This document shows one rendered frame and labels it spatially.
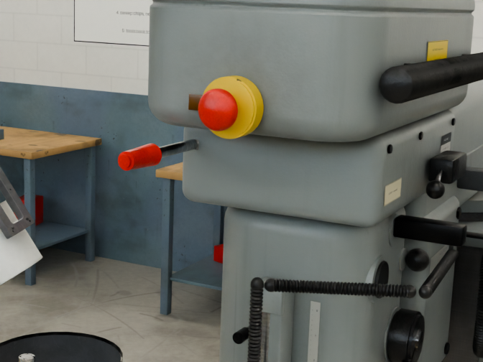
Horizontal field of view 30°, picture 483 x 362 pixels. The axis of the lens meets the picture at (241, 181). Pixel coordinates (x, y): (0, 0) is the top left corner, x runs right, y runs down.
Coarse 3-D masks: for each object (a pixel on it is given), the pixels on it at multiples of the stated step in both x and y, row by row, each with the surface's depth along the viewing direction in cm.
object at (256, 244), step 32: (224, 224) 109; (256, 224) 104; (288, 224) 103; (320, 224) 101; (384, 224) 105; (224, 256) 109; (256, 256) 105; (288, 256) 103; (320, 256) 101; (352, 256) 101; (384, 256) 105; (224, 288) 109; (224, 320) 110; (320, 320) 102; (352, 320) 103; (384, 320) 110; (224, 352) 110; (320, 352) 103; (352, 352) 104; (384, 352) 111
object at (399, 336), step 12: (396, 312) 113; (408, 312) 112; (396, 324) 111; (408, 324) 110; (420, 324) 113; (396, 336) 110; (408, 336) 110; (420, 336) 112; (396, 348) 110; (408, 348) 110; (420, 348) 114; (396, 360) 111; (408, 360) 110
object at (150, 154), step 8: (152, 144) 94; (168, 144) 97; (176, 144) 98; (184, 144) 99; (192, 144) 101; (128, 152) 90; (136, 152) 90; (144, 152) 91; (152, 152) 92; (160, 152) 94; (168, 152) 96; (176, 152) 98; (120, 160) 90; (128, 160) 89; (136, 160) 90; (144, 160) 91; (152, 160) 92; (160, 160) 94; (128, 168) 90; (136, 168) 91
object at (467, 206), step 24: (480, 192) 151; (480, 216) 146; (480, 240) 139; (456, 264) 141; (480, 264) 139; (456, 288) 142; (456, 312) 142; (456, 336) 143; (456, 360) 144; (480, 360) 142
